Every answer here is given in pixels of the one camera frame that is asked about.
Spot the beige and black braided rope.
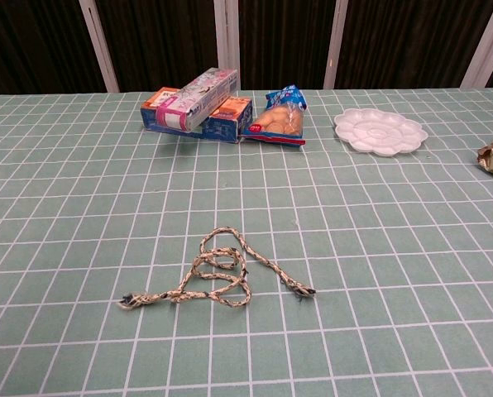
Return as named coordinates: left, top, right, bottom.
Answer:
left=117, top=225, right=317, bottom=312

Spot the orange and blue carton box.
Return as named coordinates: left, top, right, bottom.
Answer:
left=140, top=85, right=255, bottom=145

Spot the blue biscuit snack bag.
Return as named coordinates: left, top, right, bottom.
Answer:
left=240, top=84, right=308, bottom=146

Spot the long pink floral box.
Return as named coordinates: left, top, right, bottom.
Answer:
left=155, top=68, right=239, bottom=134

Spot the green white-grid tablecloth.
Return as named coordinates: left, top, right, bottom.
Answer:
left=0, top=87, right=493, bottom=397

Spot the white flower-shaped paint palette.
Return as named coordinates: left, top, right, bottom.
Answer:
left=333, top=107, right=429, bottom=158

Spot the black pleated curtain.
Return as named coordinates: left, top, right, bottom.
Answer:
left=0, top=0, right=493, bottom=97

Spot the white frame post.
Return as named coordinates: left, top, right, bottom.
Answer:
left=460, top=0, right=493, bottom=88
left=213, top=0, right=242, bottom=91
left=323, top=0, right=350, bottom=90
left=79, top=0, right=120, bottom=93

